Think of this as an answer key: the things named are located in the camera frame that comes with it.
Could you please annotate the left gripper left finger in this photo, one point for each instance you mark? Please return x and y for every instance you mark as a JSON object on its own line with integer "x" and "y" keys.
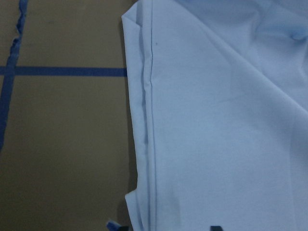
{"x": 123, "y": 228}

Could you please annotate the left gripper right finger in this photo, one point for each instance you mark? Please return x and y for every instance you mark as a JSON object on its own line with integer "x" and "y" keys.
{"x": 215, "y": 228}

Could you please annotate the light blue t-shirt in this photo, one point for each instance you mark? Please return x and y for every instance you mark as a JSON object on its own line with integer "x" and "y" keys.
{"x": 218, "y": 93}

